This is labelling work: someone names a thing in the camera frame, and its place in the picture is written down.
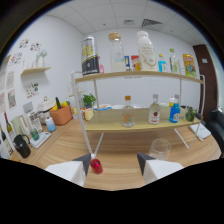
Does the lime jar with wooden handle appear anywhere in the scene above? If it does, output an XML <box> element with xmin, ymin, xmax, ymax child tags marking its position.
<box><xmin>185</xmin><ymin>106</ymin><xmax>198</xmax><ymax>123</ymax></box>

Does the white vase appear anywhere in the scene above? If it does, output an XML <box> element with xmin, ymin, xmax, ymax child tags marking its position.
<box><xmin>35</xmin><ymin>49</ymin><xmax>48</xmax><ymax>69</ymax></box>

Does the clear bottle red label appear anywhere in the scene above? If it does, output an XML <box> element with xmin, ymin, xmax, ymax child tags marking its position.
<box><xmin>147</xmin><ymin>93</ymin><xmax>161</xmax><ymax>125</ymax></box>

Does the small pink bottle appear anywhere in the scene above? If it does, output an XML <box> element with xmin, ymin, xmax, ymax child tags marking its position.
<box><xmin>97</xmin><ymin>55</ymin><xmax>105</xmax><ymax>75</ymax></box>

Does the brown door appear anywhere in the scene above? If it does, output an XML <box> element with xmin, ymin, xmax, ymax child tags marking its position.
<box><xmin>192</xmin><ymin>44</ymin><xmax>218</xmax><ymax>123</ymax></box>

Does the small red liquid bottle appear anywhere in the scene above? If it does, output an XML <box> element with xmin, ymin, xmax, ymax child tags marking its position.
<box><xmin>90</xmin><ymin>158</ymin><xmax>104</xmax><ymax>175</ymax></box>

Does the two-tier wooden shelf rack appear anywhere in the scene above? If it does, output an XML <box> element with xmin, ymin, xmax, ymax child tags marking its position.
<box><xmin>70</xmin><ymin>70</ymin><xmax>206</xmax><ymax>159</ymax></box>

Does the clear bottle orange cap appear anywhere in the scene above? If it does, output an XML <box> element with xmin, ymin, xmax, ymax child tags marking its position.
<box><xmin>122</xmin><ymin>95</ymin><xmax>136</xmax><ymax>128</ymax></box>

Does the green potted plant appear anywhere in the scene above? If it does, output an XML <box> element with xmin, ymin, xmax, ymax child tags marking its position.
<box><xmin>82</xmin><ymin>93</ymin><xmax>97</xmax><ymax>109</ymax></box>

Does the small red box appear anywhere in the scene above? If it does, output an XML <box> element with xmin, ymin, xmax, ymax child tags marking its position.
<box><xmin>130</xmin><ymin>55</ymin><xmax>142</xmax><ymax>72</ymax></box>

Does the black kettle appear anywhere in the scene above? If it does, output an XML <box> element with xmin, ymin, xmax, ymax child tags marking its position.
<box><xmin>13</xmin><ymin>133</ymin><xmax>32</xmax><ymax>159</ymax></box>

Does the green glass cup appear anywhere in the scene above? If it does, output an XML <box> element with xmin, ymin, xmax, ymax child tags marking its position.
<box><xmin>29</xmin><ymin>128</ymin><xmax>40</xmax><ymax>142</ymax></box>

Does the orange fruit basket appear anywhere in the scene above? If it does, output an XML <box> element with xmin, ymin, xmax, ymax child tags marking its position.
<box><xmin>49</xmin><ymin>97</ymin><xmax>74</xmax><ymax>126</ymax></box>

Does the blue liquid bottle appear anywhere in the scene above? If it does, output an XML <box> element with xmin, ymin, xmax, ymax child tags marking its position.
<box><xmin>168</xmin><ymin>94</ymin><xmax>181</xmax><ymax>124</ymax></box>

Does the wine bottle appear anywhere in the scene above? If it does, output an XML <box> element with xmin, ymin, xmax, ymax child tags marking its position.
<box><xmin>3</xmin><ymin>111</ymin><xmax>17</xmax><ymax>143</ymax></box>

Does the large white milk bottle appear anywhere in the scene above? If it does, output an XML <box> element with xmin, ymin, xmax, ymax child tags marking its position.
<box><xmin>136</xmin><ymin>30</ymin><xmax>158</xmax><ymax>72</ymax></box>

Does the clear glass with ice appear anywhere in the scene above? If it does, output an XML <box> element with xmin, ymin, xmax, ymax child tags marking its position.
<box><xmin>147</xmin><ymin>138</ymin><xmax>172</xmax><ymax>162</ymax></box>

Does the black and silver bag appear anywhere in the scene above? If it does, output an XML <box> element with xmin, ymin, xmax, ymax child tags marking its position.
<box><xmin>80</xmin><ymin>35</ymin><xmax>100</xmax><ymax>77</ymax></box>

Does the clear bottle dark cap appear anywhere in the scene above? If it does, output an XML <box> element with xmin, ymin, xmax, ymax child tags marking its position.
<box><xmin>175</xmin><ymin>58</ymin><xmax>183</xmax><ymax>75</ymax></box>

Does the small blue white bottle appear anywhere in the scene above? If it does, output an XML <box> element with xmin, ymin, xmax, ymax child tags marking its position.
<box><xmin>45</xmin><ymin>116</ymin><xmax>57</xmax><ymax>133</ymax></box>

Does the black armchair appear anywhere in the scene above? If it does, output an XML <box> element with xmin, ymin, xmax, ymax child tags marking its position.
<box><xmin>205</xmin><ymin>109</ymin><xmax>224</xmax><ymax>154</ymax></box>

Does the tall glass jar cork lid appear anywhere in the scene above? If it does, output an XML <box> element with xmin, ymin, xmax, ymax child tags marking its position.
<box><xmin>107</xmin><ymin>31</ymin><xmax>127</xmax><ymax>73</ymax></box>

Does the light blue drink bottle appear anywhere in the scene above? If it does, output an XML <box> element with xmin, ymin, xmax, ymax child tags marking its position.
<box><xmin>157</xmin><ymin>54</ymin><xmax>168</xmax><ymax>73</ymax></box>

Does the white tray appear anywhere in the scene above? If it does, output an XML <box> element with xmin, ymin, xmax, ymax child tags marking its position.
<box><xmin>29</xmin><ymin>130</ymin><xmax>52</xmax><ymax>149</ymax></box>

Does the white fabric pouch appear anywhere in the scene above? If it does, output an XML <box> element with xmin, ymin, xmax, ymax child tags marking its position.
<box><xmin>188</xmin><ymin>122</ymin><xmax>212</xmax><ymax>142</ymax></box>

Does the cream mug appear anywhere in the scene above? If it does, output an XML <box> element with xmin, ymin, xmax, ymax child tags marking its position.
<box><xmin>82</xmin><ymin>107</ymin><xmax>95</xmax><ymax>121</ymax></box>

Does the clear bottle green cap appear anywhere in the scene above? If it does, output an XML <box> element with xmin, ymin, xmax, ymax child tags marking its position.
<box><xmin>168</xmin><ymin>48</ymin><xmax>178</xmax><ymax>74</ymax></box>

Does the blue rimmed bowl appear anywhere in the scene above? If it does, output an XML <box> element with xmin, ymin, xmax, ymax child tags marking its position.
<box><xmin>94</xmin><ymin>103</ymin><xmax>112</xmax><ymax>112</ymax></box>

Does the wooden wall shelf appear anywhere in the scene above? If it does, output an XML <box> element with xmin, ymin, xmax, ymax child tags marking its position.
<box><xmin>20</xmin><ymin>66</ymin><xmax>52</xmax><ymax>76</ymax></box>

